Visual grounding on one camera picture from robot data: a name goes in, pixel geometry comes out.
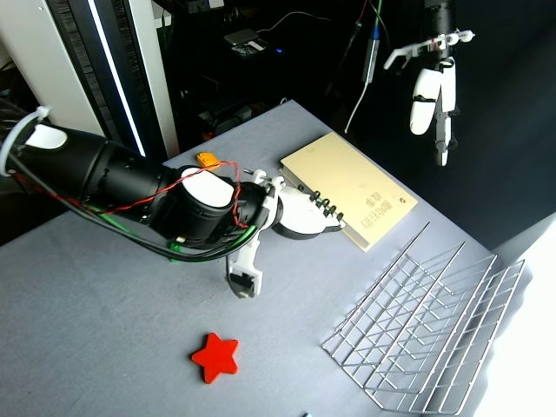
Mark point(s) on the white backdrop cloth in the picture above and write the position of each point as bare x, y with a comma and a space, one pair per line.
543, 347

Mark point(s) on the grey electronic device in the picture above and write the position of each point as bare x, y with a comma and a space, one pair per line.
241, 37

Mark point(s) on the white panel with light strip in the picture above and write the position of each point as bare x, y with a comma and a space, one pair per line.
43, 65

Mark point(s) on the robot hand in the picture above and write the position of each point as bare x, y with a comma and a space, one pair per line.
423, 108
299, 213

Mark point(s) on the orange toy block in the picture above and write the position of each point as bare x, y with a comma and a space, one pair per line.
205, 159

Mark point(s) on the grey adapter stick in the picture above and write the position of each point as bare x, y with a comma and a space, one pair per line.
370, 61

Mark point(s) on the beige paperback book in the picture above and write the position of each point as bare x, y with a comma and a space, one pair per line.
356, 182

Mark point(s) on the red star block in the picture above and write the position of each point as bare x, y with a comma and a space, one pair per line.
216, 358

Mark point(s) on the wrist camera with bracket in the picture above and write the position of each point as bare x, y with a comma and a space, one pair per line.
417, 49
245, 269

